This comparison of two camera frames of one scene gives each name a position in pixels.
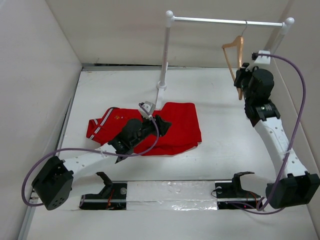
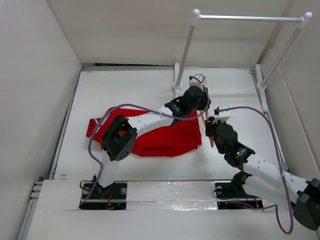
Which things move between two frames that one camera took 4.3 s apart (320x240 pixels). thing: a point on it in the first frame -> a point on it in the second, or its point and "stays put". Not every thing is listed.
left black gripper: [163, 125] -> [204, 101]
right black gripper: [241, 73] -> [210, 125]
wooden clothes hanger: [239, 42] -> [204, 123]
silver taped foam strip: [171, 195] stays put
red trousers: [181, 137] stays put
